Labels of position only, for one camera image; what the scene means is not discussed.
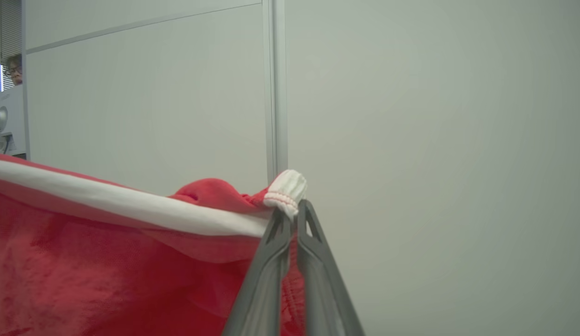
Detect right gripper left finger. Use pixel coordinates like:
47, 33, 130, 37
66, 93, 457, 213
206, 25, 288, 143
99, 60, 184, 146
222, 208, 293, 336

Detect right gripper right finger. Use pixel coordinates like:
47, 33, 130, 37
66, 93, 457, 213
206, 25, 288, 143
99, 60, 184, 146
297, 200, 365, 336

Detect grey double partition post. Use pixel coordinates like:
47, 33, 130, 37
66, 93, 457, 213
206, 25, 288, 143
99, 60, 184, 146
262, 0, 289, 185

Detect red mesh shorts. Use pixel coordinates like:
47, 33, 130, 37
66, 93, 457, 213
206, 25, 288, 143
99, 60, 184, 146
0, 152, 308, 336

